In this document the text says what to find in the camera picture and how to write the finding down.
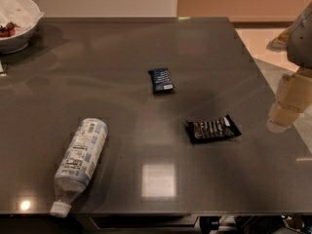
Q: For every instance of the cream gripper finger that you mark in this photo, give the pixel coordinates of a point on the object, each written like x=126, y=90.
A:
x=293, y=96

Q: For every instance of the black rxbar chocolate wrapper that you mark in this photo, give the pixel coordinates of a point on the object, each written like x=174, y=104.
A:
x=208, y=131

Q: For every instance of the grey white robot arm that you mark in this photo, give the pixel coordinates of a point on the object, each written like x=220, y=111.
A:
x=299, y=49

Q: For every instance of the blue rxbar blueberry wrapper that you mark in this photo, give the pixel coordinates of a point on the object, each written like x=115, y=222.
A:
x=161, y=80

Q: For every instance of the clear plastic water bottle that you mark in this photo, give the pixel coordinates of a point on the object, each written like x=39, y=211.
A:
x=78, y=164

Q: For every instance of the white bowl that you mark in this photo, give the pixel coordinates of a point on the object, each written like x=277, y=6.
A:
x=18, y=41

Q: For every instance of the white paper napkin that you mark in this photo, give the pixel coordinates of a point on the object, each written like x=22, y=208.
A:
x=24, y=13

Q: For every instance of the red strawberries in bowl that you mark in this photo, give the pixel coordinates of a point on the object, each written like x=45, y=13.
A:
x=8, y=30

